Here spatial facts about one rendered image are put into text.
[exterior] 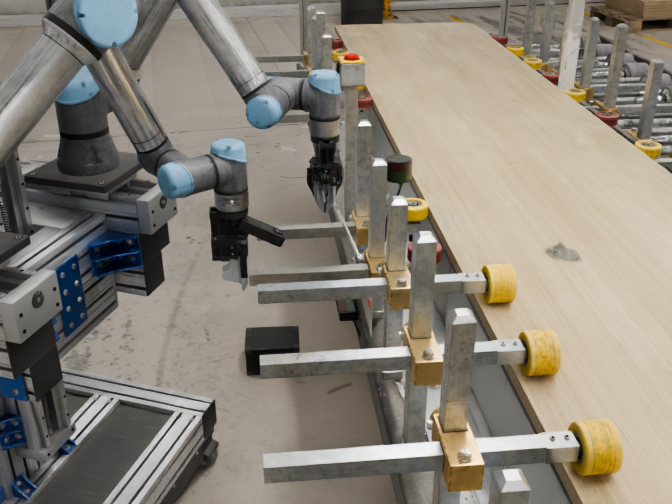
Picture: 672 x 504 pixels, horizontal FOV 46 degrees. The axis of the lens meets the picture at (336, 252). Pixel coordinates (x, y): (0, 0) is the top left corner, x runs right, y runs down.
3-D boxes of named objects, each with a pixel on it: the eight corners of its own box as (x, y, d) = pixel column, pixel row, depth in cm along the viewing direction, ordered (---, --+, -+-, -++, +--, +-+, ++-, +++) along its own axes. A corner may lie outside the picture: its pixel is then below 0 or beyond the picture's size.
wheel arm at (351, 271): (249, 290, 183) (248, 274, 181) (249, 283, 186) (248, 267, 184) (432, 280, 187) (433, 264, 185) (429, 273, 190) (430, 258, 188)
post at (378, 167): (368, 341, 198) (372, 162, 176) (366, 333, 201) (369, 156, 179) (381, 340, 198) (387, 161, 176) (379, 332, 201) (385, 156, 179)
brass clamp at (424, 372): (410, 387, 134) (412, 362, 132) (397, 343, 146) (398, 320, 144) (446, 384, 134) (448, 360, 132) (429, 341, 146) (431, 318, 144)
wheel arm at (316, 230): (256, 244, 206) (256, 229, 204) (256, 238, 209) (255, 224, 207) (420, 236, 210) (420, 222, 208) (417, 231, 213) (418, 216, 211)
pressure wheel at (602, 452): (585, 425, 114) (564, 417, 122) (589, 481, 113) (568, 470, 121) (624, 422, 114) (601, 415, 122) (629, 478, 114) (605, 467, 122)
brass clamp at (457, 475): (444, 493, 112) (446, 466, 109) (424, 431, 124) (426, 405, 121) (486, 490, 112) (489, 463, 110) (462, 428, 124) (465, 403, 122)
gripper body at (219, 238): (213, 249, 183) (210, 201, 178) (250, 247, 184) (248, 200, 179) (212, 264, 177) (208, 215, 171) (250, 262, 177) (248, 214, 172)
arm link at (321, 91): (310, 67, 188) (344, 69, 186) (310, 111, 193) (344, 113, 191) (301, 75, 181) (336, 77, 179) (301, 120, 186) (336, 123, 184)
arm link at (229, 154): (199, 141, 168) (234, 133, 173) (203, 188, 173) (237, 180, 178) (218, 151, 163) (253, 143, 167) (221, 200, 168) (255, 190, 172)
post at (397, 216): (384, 398, 175) (390, 201, 153) (381, 389, 178) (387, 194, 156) (399, 397, 175) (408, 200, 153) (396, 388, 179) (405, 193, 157)
